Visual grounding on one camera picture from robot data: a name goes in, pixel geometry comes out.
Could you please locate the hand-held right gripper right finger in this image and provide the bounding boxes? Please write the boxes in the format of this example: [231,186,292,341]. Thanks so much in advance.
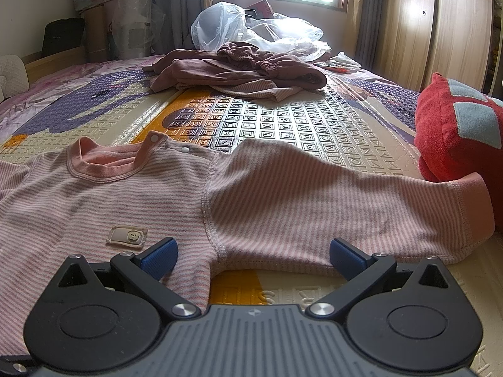
[306,238,450,320]

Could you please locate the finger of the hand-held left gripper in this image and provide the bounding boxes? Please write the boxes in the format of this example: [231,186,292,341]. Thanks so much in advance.
[0,355,36,375]

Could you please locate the beige dimpled pillow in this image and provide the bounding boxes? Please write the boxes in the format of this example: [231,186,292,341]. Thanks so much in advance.
[0,55,30,102]

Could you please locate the red book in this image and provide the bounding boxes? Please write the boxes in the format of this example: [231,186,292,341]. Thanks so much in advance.
[244,0,276,19]

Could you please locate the clear crumpled plastic bag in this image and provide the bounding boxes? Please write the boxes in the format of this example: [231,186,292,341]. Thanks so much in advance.
[244,13,334,63]

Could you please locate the wooden wardrobe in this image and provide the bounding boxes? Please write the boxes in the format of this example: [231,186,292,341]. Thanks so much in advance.
[377,0,503,95]

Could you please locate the pink striped baby shirt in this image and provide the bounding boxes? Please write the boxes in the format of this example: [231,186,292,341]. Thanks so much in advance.
[0,131,495,358]

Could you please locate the mauve elastic-cuff pants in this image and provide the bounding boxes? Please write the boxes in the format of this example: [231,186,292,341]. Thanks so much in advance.
[218,41,328,91]

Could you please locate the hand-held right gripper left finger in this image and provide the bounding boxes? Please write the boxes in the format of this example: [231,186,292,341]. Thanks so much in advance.
[58,237,201,320]

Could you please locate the tall cardboard carton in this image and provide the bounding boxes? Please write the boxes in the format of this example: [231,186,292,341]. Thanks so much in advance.
[80,0,119,63]

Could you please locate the wooden headboard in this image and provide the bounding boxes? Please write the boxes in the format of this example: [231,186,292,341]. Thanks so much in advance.
[21,45,87,87]

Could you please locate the mauve striped garment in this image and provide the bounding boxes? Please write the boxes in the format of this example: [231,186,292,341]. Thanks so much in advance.
[204,79,303,102]

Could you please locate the red cushion with grey patches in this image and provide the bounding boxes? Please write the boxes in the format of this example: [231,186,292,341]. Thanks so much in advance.
[414,71,503,183]

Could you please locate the mauve sweatshirt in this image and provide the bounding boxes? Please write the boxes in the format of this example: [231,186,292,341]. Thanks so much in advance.
[142,48,260,92]

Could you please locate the printed foam play mat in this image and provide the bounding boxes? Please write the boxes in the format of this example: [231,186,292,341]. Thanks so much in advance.
[0,61,503,377]

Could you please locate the grey and beige curtain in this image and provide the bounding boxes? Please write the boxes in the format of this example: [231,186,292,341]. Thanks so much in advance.
[346,0,394,71]
[151,0,215,53]

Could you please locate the plastic wrapped bundle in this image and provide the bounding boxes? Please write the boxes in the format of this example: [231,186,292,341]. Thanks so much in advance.
[100,0,166,60]

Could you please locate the black bag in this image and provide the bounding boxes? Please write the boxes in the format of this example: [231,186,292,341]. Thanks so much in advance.
[41,18,85,57]

